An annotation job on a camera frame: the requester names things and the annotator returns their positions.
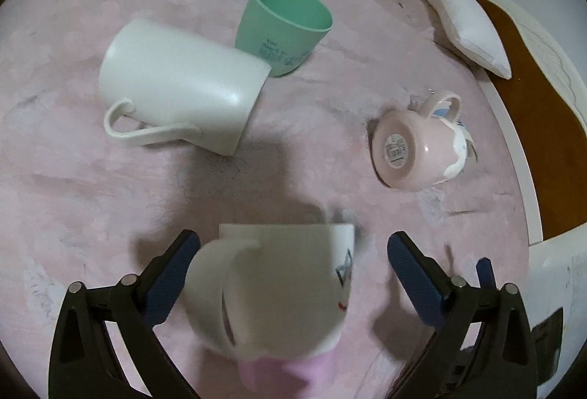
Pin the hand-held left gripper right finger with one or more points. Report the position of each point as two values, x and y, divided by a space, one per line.
415 277

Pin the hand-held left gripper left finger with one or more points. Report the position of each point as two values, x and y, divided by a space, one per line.
167 277

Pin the white printed mug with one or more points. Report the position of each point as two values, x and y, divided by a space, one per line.
270 289

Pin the green plastic cup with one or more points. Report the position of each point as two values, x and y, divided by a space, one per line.
284 25

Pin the pink and white mug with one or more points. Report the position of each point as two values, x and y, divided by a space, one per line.
415 147

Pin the tall white mug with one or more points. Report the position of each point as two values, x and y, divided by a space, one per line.
179 82

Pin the white pillow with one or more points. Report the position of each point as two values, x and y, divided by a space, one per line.
463 21

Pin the white bed frame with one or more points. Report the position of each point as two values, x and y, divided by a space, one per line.
518 151

